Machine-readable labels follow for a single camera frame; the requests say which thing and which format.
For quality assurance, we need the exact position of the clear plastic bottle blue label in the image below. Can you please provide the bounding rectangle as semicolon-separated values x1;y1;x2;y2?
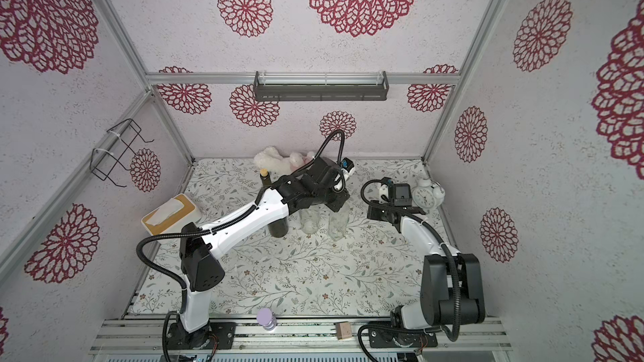
328;208;350;241

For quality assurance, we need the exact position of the clear tall glass bottle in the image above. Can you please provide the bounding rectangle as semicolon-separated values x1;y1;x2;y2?
300;208;321;235

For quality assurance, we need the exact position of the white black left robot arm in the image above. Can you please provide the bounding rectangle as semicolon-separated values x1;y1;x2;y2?
179;158;355;334

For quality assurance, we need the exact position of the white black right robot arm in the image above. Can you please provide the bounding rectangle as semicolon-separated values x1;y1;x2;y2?
361;178;486;341

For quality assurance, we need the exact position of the dark green wine bottle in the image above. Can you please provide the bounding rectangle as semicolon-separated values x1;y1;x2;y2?
260;169;288;238

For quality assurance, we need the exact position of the white alarm clock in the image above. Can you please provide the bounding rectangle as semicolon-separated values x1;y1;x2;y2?
412;179;446;210

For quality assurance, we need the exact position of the white plush toy pink scarf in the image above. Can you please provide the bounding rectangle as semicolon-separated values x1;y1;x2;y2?
253;147;315;179

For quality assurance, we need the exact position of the small wooden block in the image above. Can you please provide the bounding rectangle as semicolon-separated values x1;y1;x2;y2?
335;321;353;340

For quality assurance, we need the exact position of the purple small cup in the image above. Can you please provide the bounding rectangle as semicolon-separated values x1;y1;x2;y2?
257;308;278;331

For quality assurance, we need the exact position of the white tissue sheet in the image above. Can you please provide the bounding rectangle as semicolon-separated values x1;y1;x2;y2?
145;198;184;226

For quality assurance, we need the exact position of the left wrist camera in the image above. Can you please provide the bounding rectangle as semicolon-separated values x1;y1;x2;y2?
340;158;355;180

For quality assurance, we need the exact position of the black wall shelf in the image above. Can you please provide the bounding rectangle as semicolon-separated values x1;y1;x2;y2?
253;71;390;102

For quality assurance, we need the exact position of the black wire wall rack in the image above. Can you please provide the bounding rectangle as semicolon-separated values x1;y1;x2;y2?
89;118;154;189

